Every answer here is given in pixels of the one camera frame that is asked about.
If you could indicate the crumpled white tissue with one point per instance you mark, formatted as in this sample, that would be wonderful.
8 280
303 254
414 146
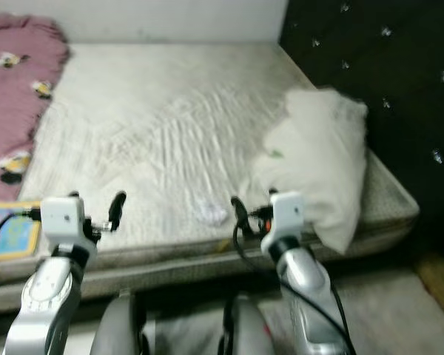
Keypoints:
213 213

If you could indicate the grey robot left leg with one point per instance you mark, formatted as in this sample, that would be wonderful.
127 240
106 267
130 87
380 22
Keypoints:
118 325

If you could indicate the white pillow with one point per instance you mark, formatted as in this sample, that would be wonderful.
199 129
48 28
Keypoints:
318 155

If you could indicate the black bed frame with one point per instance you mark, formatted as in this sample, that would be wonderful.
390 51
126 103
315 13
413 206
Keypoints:
185 296

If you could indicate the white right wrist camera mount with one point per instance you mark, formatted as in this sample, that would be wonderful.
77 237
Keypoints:
287 211

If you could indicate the grey robot leg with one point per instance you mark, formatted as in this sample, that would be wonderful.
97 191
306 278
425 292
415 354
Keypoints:
118 325
251 329

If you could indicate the brown floor mat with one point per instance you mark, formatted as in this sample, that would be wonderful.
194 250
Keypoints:
440 281

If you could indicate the colourful yellow-edged picture book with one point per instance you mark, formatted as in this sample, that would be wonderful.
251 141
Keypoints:
7 233

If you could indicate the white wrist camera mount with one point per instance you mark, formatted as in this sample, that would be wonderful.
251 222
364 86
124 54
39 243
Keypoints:
287 211
63 218

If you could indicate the grey robot right leg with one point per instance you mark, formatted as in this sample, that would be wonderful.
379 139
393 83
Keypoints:
251 329

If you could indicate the black tufted headboard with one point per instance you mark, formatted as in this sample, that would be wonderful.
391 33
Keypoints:
392 66

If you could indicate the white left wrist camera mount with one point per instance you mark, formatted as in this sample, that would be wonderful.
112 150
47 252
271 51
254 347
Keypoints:
63 218

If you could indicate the white quilted mattress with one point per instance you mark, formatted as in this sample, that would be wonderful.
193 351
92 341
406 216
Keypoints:
163 111

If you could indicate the pink cartoon print blanket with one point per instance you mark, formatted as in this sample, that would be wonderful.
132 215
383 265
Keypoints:
15 96

